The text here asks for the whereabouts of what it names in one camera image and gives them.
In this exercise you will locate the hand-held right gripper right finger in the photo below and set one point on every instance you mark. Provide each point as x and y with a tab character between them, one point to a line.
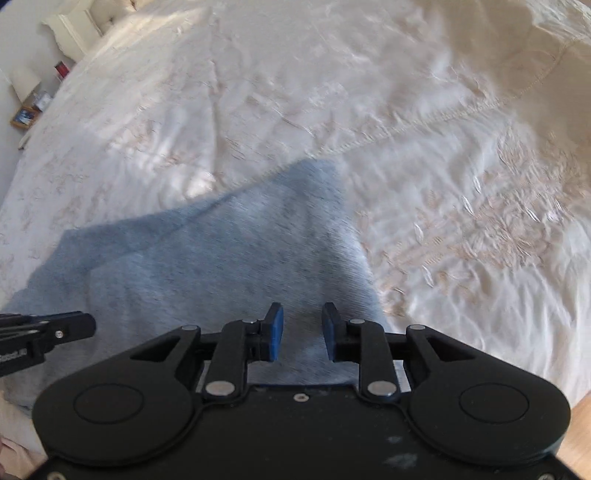
328	333

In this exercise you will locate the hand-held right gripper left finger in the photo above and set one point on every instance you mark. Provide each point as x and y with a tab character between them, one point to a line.
277	330

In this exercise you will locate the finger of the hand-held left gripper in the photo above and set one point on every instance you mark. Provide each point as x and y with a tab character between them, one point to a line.
69	325

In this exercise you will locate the grey knit pants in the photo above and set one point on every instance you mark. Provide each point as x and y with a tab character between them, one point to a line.
207	277

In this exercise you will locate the cream nightstand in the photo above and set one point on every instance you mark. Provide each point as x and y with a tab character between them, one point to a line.
24	138

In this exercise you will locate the small silver alarm clock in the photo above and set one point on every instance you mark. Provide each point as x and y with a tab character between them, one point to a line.
41	100

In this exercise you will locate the cream embroidered bedspread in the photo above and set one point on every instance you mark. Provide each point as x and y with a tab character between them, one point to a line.
369	92

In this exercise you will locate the cream shade table lamp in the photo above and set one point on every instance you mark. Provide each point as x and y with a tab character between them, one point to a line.
25	83

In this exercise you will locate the small red box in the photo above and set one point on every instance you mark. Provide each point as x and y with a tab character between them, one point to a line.
62	70

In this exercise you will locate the cream tufted bed headboard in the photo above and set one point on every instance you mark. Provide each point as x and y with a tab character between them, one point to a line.
69	27

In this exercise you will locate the wooden photo frame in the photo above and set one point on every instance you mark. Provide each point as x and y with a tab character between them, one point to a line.
24	117

